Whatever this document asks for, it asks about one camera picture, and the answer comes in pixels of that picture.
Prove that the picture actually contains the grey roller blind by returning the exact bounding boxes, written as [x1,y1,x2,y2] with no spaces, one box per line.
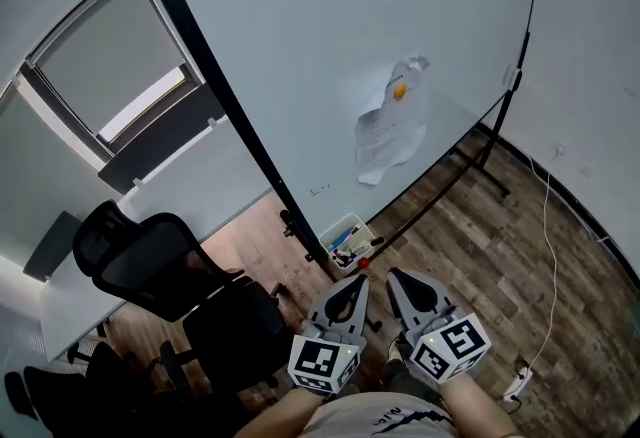
[27,0,204,155]
[0,75,116,277]

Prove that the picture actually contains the white clip holder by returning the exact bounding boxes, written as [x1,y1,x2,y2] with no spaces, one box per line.
[502,64,524,92]

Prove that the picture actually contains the person's shoe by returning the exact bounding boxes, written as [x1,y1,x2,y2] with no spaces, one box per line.
[387,335,409,365]

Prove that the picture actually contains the short black desk divider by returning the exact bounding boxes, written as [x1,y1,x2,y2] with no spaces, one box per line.
[22,210,84,283]

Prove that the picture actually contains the white power cable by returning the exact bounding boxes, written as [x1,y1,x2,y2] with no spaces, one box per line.
[527,153,564,377]

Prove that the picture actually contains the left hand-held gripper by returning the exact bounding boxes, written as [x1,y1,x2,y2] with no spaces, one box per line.
[287,273,371,397]

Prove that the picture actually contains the white marker with black cap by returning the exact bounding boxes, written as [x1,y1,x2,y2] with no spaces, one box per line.
[349,236,386,253]

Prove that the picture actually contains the markers and blue eraser pile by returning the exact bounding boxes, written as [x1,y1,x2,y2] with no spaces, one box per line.
[327,224,366,268]

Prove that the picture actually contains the person's right forearm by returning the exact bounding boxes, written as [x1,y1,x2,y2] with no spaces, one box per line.
[439,373,521,438]

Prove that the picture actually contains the person's white printed shirt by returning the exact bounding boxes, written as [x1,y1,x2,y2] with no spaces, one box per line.
[299,390,456,438]

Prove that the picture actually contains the black-framed whiteboard on stand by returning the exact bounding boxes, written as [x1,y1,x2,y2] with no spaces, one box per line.
[123,0,544,283]

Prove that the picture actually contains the black mesh office chair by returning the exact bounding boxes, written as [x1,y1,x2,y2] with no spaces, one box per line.
[72,199,296,407]

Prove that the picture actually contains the long black desk divider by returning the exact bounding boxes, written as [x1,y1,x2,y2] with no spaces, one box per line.
[97,83,227,197]

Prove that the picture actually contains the person's left forearm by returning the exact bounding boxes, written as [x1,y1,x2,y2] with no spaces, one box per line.
[239,385,331,438]

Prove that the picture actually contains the person's dark trousers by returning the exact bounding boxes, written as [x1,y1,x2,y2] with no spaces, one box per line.
[384,360,441,402]

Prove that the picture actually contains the crumpled white paper sheet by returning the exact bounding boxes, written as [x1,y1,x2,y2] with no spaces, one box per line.
[354,54,432,187]

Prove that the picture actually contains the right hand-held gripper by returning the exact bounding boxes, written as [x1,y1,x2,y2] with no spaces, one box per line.
[385,266,492,385]

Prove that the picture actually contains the white office desk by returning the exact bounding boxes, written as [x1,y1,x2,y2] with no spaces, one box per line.
[39,118,274,362]

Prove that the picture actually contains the white power strip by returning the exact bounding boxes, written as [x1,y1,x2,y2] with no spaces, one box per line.
[502,365,534,402]

